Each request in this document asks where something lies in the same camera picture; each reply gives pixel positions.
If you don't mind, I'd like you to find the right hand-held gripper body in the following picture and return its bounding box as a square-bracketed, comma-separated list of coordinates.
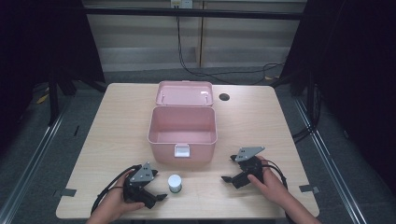
[233, 146, 266, 189]

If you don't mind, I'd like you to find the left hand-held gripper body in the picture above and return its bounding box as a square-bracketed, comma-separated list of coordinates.
[122, 161, 159, 210]

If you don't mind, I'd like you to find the small white capped bottle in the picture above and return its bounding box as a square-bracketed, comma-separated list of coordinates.
[167, 174, 183, 194]

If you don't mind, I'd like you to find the pink plastic storage box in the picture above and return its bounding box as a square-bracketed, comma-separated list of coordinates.
[147, 80, 219, 165]

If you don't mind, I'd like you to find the person's right hand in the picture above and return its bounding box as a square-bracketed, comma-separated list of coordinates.
[247, 155, 291, 207]

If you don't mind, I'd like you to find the person's left hand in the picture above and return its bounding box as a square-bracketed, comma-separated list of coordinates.
[92, 172, 147, 220]

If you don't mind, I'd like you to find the grey tape strip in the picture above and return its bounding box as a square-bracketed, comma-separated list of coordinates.
[298, 184, 320, 194]
[53, 188, 78, 198]

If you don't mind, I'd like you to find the yellow floor tape piece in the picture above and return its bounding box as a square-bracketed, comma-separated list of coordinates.
[35, 92, 50, 105]

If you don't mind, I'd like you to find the black curtain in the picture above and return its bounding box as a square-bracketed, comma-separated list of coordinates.
[0, 0, 106, 150]
[278, 0, 396, 188]

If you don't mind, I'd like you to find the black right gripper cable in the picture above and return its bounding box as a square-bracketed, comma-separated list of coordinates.
[262, 159, 289, 190]

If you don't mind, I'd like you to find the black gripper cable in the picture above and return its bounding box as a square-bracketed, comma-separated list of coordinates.
[90, 164, 143, 217]
[262, 159, 289, 190]

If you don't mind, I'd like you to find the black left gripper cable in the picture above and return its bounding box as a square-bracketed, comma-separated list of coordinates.
[90, 164, 143, 217]

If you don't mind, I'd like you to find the black floor cable bundle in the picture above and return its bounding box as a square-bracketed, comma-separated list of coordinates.
[291, 83, 323, 145]

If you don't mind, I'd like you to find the metal floor rail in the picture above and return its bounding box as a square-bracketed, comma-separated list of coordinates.
[292, 96, 368, 224]
[0, 101, 73, 224]

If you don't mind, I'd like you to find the black wall power cable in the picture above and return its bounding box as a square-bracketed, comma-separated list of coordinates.
[175, 7, 285, 86]

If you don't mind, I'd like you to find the black horizontal frame bar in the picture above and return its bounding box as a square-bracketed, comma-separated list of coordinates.
[81, 7, 308, 21]

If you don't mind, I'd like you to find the white wall socket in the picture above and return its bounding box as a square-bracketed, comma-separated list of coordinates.
[170, 0, 193, 9]

